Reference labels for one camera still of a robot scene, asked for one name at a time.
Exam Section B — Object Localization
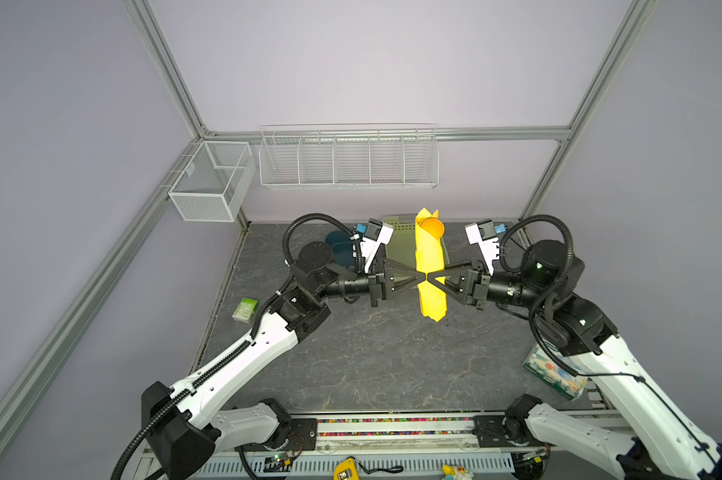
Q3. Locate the white mesh wall box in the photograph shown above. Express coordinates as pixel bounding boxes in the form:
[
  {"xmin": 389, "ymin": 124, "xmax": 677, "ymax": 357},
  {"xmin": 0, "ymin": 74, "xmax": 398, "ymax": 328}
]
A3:
[{"xmin": 169, "ymin": 141, "xmax": 256, "ymax": 223}]

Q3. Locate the orange plastic spoon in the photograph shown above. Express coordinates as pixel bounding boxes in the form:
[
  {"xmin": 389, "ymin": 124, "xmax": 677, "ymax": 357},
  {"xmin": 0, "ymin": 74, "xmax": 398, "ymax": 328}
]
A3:
[{"xmin": 419, "ymin": 217, "xmax": 445, "ymax": 239}]

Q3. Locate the dark teal plastic tub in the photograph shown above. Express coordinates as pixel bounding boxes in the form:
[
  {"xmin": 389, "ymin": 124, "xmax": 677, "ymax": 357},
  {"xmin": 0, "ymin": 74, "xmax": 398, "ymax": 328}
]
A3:
[{"xmin": 325, "ymin": 230, "xmax": 354, "ymax": 254}]

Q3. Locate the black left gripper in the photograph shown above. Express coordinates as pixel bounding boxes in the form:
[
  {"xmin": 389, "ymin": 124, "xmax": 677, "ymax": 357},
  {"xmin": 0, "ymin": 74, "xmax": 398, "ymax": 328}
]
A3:
[{"xmin": 316, "ymin": 258, "xmax": 424, "ymax": 309}]

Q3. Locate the yellow white toy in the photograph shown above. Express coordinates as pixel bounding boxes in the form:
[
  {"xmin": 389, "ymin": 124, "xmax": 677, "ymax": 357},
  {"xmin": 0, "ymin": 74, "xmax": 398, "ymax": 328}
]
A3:
[{"xmin": 442, "ymin": 464, "xmax": 474, "ymax": 480}]

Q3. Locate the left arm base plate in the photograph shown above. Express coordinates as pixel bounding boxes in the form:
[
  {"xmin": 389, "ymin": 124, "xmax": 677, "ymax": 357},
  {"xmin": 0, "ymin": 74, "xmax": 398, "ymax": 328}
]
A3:
[{"xmin": 243, "ymin": 417, "xmax": 318, "ymax": 452}]

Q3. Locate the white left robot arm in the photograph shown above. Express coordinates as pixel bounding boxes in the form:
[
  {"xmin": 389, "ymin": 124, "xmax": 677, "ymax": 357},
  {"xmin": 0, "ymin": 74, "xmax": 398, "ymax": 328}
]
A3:
[{"xmin": 111, "ymin": 240, "xmax": 427, "ymax": 479}]

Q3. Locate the small green box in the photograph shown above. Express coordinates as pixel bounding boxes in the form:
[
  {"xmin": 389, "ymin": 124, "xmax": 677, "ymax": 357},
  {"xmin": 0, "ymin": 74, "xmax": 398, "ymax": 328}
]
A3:
[{"xmin": 231, "ymin": 298, "xmax": 258, "ymax": 323}]

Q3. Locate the yellow handheld device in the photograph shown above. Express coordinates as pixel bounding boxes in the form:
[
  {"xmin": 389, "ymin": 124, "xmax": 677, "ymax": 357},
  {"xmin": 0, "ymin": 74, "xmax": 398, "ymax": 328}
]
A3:
[{"xmin": 333, "ymin": 457, "xmax": 360, "ymax": 480}]

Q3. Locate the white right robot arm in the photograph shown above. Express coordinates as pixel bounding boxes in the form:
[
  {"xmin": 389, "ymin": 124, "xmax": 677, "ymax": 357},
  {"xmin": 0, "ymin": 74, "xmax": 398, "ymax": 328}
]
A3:
[{"xmin": 426, "ymin": 234, "xmax": 722, "ymax": 479}]

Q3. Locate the black corrugated left cable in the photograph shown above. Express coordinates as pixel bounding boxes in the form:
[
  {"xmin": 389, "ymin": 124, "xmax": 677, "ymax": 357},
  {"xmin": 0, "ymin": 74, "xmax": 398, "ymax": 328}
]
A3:
[{"xmin": 280, "ymin": 212, "xmax": 365, "ymax": 271}]

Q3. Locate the colourful tissue packet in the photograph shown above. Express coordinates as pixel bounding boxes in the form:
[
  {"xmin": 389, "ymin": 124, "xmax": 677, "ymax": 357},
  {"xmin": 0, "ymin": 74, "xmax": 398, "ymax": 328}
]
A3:
[{"xmin": 523, "ymin": 345, "xmax": 588, "ymax": 400}]

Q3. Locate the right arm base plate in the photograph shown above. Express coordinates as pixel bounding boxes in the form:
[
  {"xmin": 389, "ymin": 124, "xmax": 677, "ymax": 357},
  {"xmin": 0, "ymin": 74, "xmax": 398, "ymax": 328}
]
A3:
[{"xmin": 472, "ymin": 415, "xmax": 547, "ymax": 448}]

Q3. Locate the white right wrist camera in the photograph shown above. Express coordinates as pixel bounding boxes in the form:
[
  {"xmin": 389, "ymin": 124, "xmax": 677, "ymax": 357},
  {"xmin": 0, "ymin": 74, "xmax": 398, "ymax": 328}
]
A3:
[{"xmin": 465, "ymin": 219, "xmax": 502, "ymax": 276}]

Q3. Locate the light green perforated basket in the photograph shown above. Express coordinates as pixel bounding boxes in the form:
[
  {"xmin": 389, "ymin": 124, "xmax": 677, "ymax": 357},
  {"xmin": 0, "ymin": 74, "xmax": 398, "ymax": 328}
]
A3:
[{"xmin": 381, "ymin": 214, "xmax": 449, "ymax": 268}]

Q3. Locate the black corrugated right cable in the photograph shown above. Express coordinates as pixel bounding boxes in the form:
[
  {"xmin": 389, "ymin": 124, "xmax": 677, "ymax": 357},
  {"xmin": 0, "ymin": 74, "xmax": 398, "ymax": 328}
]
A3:
[{"xmin": 498, "ymin": 214, "xmax": 576, "ymax": 337}]

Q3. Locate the black corrugated cable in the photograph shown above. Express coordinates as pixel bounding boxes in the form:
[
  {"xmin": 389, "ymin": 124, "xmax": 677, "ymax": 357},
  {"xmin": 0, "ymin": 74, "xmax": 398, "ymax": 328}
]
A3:
[
  {"xmin": 280, "ymin": 212, "xmax": 365, "ymax": 271},
  {"xmin": 498, "ymin": 214, "xmax": 576, "ymax": 337}
]

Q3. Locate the yellow paper napkin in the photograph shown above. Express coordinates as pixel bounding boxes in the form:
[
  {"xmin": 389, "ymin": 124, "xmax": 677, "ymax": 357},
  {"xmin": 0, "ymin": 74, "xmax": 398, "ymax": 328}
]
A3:
[{"xmin": 415, "ymin": 208, "xmax": 447, "ymax": 322}]

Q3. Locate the white wire wall basket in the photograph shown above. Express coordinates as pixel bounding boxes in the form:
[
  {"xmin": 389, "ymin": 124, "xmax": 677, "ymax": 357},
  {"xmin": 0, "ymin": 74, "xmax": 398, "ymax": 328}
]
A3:
[{"xmin": 259, "ymin": 123, "xmax": 440, "ymax": 189}]

